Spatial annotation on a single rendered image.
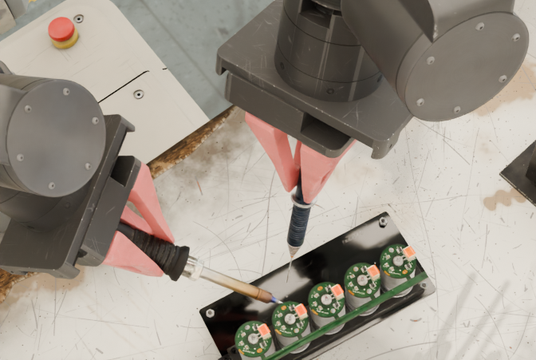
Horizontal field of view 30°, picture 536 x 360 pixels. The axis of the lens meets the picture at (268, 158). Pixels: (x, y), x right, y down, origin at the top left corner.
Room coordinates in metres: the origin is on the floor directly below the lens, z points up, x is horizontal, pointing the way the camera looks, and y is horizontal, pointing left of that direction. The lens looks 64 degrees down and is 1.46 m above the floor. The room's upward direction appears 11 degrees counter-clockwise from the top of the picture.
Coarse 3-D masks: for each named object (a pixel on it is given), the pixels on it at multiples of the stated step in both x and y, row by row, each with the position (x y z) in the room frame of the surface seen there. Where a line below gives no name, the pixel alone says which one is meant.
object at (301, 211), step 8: (296, 192) 0.24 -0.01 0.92; (296, 200) 0.23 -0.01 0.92; (312, 200) 0.23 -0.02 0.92; (296, 208) 0.23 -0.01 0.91; (304, 208) 0.23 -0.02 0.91; (296, 216) 0.23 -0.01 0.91; (304, 216) 0.23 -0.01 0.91; (296, 224) 0.23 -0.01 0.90; (304, 224) 0.23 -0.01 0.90; (288, 232) 0.23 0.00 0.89; (296, 232) 0.23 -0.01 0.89; (304, 232) 0.23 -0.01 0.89; (288, 240) 0.23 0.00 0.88; (296, 240) 0.22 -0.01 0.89
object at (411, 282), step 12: (408, 276) 0.21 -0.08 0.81; (420, 276) 0.21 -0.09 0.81; (396, 288) 0.20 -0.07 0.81; (372, 300) 0.20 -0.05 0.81; (384, 300) 0.20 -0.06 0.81; (360, 312) 0.19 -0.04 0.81; (336, 324) 0.19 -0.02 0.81; (300, 336) 0.19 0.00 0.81; (312, 336) 0.18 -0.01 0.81; (288, 348) 0.18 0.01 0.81
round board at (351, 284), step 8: (360, 264) 0.23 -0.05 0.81; (368, 264) 0.23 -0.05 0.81; (352, 272) 0.22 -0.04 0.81; (360, 272) 0.22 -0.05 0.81; (344, 280) 0.22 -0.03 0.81; (352, 280) 0.22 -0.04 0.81; (368, 280) 0.21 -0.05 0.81; (376, 280) 0.21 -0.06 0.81; (352, 288) 0.21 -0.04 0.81; (360, 288) 0.21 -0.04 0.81; (368, 288) 0.21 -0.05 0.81; (376, 288) 0.21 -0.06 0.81; (360, 296) 0.20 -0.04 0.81; (368, 296) 0.20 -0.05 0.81
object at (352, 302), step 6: (360, 276) 0.22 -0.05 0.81; (360, 282) 0.21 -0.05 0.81; (366, 282) 0.21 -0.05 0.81; (348, 294) 0.21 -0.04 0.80; (378, 294) 0.21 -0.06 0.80; (348, 300) 0.21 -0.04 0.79; (354, 300) 0.21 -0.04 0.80; (360, 300) 0.20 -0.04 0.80; (366, 300) 0.20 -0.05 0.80; (348, 306) 0.21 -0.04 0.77; (354, 306) 0.21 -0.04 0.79; (378, 306) 0.21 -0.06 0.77; (366, 312) 0.20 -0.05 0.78; (372, 312) 0.20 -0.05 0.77
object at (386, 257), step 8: (400, 248) 0.23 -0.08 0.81; (384, 256) 0.23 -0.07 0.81; (392, 256) 0.23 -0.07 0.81; (384, 264) 0.22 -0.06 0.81; (392, 264) 0.22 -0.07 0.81; (408, 264) 0.22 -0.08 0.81; (384, 272) 0.22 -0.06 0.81; (392, 272) 0.22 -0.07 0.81; (400, 272) 0.21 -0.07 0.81; (408, 272) 0.21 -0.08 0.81
